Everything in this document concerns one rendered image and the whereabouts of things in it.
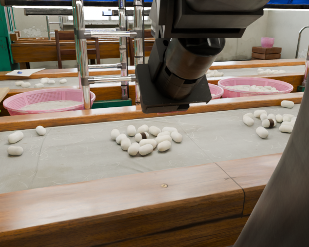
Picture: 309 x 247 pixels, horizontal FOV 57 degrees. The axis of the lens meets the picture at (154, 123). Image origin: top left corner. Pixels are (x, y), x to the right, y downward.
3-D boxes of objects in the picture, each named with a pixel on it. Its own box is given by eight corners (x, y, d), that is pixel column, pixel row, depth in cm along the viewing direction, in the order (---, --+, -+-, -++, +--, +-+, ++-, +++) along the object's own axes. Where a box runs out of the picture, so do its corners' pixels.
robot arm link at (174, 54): (160, 36, 37) (175, -6, 31) (201, 40, 38) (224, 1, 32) (164, 82, 35) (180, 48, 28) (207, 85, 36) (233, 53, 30)
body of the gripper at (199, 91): (133, 70, 42) (142, 38, 35) (197, 67, 45) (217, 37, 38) (141, 111, 40) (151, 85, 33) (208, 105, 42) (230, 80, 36)
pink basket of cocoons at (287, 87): (305, 115, 102) (310, 89, 99) (240, 122, 95) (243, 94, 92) (259, 97, 126) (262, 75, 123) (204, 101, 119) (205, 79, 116)
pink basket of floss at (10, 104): (114, 121, 96) (112, 94, 92) (49, 151, 74) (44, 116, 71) (58, 110, 109) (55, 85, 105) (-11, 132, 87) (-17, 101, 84)
